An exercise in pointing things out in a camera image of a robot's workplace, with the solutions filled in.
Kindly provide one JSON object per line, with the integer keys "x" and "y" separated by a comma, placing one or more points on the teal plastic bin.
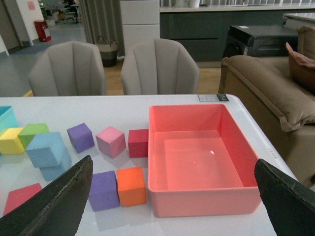
{"x": 7, "y": 118}

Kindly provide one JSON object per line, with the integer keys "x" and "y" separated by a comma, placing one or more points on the pink foam cube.
{"x": 111, "y": 141}

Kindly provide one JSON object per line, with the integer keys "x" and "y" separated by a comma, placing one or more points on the brown sofa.
{"x": 283, "y": 109}

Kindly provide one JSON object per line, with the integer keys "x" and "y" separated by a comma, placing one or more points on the salmon pink plastic bin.
{"x": 200, "y": 162}

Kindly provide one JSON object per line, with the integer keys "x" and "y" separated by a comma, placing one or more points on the left grey chair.
{"x": 69, "y": 69}

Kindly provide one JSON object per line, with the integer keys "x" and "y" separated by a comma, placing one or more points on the dark grey counter cabinet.
{"x": 203, "y": 31}

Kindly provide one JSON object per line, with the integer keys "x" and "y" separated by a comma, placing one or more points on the grey chair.
{"x": 159, "y": 66}
{"x": 69, "y": 69}

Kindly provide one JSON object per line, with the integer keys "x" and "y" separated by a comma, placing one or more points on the brown cushion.
{"x": 302, "y": 69}

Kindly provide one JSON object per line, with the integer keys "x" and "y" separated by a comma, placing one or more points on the near purple foam cube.
{"x": 103, "y": 192}

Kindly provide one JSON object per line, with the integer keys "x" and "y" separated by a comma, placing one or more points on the far purple foam cube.
{"x": 81, "y": 137}

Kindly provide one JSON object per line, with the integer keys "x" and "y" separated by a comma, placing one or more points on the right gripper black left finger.
{"x": 57, "y": 209}

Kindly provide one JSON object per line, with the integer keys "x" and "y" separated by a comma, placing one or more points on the black appliance box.
{"x": 259, "y": 41}

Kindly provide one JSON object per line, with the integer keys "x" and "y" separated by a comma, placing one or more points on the green foam cube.
{"x": 30, "y": 130}

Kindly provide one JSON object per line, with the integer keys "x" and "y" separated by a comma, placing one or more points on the right grey chair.
{"x": 159, "y": 66}

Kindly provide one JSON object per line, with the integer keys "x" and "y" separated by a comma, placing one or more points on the right orange foam cube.
{"x": 131, "y": 187}

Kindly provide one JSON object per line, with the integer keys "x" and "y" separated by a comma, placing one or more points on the purple foam cube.
{"x": 103, "y": 192}
{"x": 81, "y": 137}

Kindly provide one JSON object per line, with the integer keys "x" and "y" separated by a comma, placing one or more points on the white drawer cabinet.
{"x": 140, "y": 21}

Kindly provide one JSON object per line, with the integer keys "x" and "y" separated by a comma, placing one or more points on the dark red foam cube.
{"x": 138, "y": 143}

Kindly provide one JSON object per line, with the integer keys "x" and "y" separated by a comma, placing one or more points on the yellow foam cube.
{"x": 10, "y": 142}

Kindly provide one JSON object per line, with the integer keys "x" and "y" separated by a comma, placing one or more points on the woven basket with handles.
{"x": 108, "y": 50}

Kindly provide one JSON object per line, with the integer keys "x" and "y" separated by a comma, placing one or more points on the black white table label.
{"x": 212, "y": 98}

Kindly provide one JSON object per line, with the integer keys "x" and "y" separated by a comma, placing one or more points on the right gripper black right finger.
{"x": 289, "y": 204}

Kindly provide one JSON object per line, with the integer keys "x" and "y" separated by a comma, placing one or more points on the light blue foam cube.
{"x": 46, "y": 150}
{"x": 51, "y": 173}

